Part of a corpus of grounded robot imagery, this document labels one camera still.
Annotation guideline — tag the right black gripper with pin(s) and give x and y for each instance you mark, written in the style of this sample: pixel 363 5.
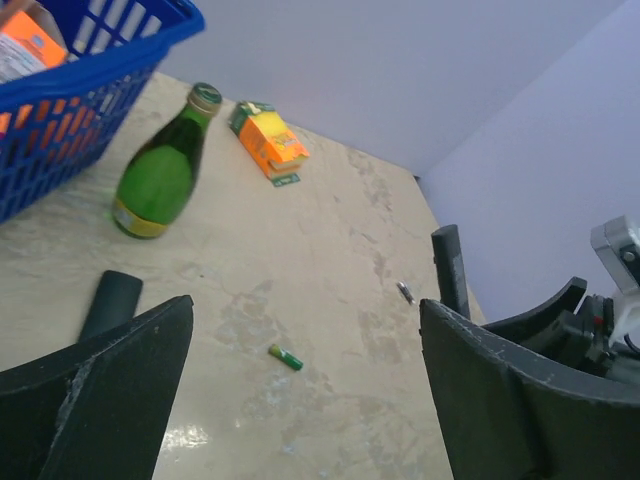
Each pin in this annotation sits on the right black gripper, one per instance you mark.
pixel 579 340

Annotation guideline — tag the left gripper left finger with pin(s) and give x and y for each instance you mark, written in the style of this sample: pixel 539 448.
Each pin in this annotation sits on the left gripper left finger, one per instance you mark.
pixel 97 409

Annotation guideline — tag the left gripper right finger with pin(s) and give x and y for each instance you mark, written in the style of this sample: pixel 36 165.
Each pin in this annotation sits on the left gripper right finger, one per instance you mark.
pixel 506 412

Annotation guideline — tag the green battery lower centre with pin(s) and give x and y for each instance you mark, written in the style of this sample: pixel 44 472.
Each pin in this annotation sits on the green battery lower centre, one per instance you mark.
pixel 285 357

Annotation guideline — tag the green glass bottle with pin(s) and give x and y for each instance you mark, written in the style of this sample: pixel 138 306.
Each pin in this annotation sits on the green glass bottle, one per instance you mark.
pixel 159 180

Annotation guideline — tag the orange ball in basket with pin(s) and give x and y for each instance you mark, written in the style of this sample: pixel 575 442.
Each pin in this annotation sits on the orange ball in basket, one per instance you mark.
pixel 60 128

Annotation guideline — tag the blue plastic basket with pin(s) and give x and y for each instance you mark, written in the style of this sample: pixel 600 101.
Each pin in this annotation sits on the blue plastic basket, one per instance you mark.
pixel 113 49

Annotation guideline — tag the orange sponge pack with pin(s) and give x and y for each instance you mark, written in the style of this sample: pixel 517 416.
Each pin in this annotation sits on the orange sponge pack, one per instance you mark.
pixel 270 142

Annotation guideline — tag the orange white carton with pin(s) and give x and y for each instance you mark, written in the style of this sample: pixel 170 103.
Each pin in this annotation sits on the orange white carton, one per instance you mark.
pixel 31 42

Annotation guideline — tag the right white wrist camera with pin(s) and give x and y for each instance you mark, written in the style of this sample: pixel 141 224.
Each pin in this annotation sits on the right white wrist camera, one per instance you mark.
pixel 616 243

